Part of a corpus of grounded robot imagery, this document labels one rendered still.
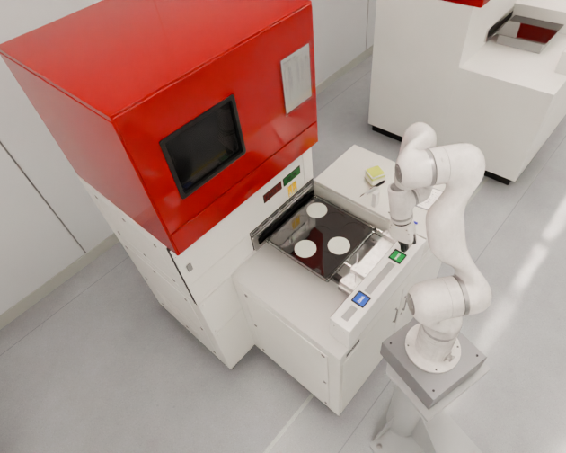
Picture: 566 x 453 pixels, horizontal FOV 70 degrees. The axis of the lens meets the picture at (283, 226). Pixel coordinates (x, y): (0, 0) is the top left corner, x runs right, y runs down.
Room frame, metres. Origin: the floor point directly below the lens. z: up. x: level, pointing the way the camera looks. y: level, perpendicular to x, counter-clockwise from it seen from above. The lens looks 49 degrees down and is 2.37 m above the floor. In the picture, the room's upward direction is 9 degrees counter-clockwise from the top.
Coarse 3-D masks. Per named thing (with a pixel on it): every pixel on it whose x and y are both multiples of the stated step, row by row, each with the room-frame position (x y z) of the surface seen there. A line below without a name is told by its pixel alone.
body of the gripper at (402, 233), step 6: (390, 222) 1.02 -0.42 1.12; (390, 228) 1.02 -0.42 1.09; (396, 228) 0.99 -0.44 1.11; (402, 228) 0.98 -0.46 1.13; (408, 228) 0.96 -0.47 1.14; (414, 228) 0.98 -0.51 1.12; (390, 234) 1.01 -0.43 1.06; (396, 234) 0.99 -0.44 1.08; (402, 234) 0.97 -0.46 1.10; (408, 234) 0.96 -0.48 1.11; (414, 234) 0.98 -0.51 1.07; (402, 240) 0.97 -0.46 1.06; (408, 240) 0.95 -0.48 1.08
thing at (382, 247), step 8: (384, 240) 1.12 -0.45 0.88; (376, 248) 1.08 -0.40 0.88; (384, 248) 1.07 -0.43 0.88; (368, 256) 1.04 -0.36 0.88; (376, 256) 1.04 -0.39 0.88; (360, 264) 1.01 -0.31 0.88; (368, 264) 1.00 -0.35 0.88; (352, 280) 0.93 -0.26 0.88; (360, 280) 0.93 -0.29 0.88; (344, 288) 0.90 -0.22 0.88
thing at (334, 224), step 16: (304, 208) 1.38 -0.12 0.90; (288, 224) 1.29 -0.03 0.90; (304, 224) 1.27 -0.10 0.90; (320, 224) 1.26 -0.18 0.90; (336, 224) 1.24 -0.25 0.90; (352, 224) 1.23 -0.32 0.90; (272, 240) 1.20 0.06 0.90; (288, 240) 1.19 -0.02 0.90; (320, 240) 1.16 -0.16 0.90; (352, 240) 1.13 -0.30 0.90; (320, 256) 1.07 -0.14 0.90; (336, 256) 1.06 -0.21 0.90; (320, 272) 0.98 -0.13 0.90
